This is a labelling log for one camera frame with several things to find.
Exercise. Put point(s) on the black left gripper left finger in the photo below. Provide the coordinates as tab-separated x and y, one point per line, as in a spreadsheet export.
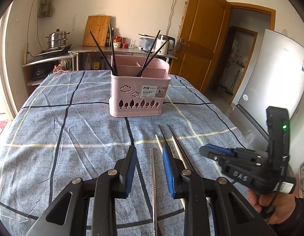
68	213

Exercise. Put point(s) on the white plastic jug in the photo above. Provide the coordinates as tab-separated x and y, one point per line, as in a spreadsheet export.
87	63

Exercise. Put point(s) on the beige wooden chopstick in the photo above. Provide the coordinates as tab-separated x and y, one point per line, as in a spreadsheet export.
180	153
159	143

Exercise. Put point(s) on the person's right hand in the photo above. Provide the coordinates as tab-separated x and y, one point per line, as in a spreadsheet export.
284	205

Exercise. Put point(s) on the hanging green bag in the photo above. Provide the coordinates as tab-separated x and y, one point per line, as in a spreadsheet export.
45	9

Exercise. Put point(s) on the black chopstick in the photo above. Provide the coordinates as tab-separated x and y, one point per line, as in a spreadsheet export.
191	167
166	140
113	52
103	55
155	54
148	55

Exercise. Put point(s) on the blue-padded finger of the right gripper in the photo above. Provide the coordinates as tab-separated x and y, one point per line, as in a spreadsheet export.
214	152

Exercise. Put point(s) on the blue plaid tablecloth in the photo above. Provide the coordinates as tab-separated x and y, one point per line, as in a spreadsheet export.
64	130

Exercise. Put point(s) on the clear plastic container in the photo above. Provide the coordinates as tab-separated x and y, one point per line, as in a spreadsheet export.
146	43

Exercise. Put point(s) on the wooden cutting board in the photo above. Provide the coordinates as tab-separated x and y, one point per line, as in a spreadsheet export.
98	25

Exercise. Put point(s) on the pink plastic utensil basket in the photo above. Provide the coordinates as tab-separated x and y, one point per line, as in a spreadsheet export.
131	95

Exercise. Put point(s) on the metal kitchen shelf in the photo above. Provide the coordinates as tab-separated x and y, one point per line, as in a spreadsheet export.
38	67

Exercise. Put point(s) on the silver metal chopstick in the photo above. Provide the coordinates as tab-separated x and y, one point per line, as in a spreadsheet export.
154	204

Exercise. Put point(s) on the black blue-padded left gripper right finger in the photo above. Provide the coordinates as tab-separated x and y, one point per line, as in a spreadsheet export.
232	213

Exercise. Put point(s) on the pink woven basket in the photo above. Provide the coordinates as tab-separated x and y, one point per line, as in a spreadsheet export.
63	67

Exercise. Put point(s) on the dark sauce bottle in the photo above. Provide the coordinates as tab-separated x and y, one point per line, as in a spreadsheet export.
108	38

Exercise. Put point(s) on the red lidded jar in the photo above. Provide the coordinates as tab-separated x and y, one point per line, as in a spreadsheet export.
117	41

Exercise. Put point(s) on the white electric kettle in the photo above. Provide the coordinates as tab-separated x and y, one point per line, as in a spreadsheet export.
168	47

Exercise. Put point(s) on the stainless steel steamer pot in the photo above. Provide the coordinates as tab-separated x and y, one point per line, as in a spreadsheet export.
57	38

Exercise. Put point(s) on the induction cooktop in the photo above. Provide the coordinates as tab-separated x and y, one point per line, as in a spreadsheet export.
55	50

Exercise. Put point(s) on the silver refrigerator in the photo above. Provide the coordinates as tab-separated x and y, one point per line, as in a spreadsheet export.
277	80

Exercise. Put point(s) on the brown wooden door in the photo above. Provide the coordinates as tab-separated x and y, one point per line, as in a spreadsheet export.
202	34

